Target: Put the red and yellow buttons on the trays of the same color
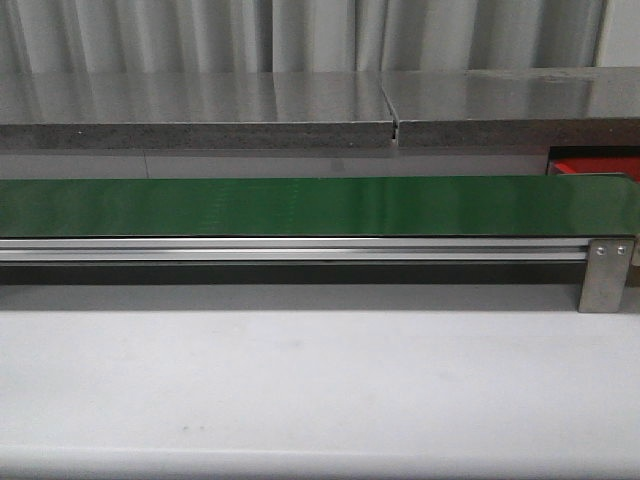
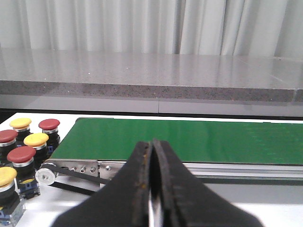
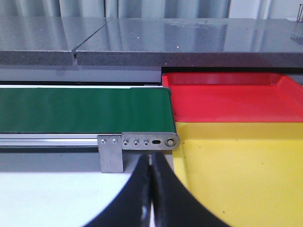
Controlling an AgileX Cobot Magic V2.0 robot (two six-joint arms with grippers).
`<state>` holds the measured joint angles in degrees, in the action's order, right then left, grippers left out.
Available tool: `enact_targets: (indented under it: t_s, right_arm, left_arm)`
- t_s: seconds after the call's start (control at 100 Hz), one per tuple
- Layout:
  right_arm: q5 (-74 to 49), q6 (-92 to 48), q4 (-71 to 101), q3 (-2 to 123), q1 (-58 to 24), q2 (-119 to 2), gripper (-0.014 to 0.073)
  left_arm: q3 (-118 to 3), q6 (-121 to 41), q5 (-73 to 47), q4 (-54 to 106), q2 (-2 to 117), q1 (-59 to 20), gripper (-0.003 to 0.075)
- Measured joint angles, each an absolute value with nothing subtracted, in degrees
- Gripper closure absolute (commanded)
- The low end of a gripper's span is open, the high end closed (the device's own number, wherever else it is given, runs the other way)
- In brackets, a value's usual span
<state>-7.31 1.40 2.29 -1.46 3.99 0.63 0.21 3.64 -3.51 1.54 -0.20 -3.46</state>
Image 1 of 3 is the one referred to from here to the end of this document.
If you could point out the grey pleated curtain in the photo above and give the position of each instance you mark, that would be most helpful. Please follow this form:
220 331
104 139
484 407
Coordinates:
296 36

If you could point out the grey stone countertop shelf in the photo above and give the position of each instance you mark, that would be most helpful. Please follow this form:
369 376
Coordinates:
546 107

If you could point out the red plastic tray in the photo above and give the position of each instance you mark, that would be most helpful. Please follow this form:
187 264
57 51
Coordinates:
624 166

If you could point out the steel conveyor support bracket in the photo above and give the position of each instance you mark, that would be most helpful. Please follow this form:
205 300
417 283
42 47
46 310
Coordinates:
607 267

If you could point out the green conveyor belt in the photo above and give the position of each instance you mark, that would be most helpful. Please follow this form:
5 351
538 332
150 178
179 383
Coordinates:
471 206

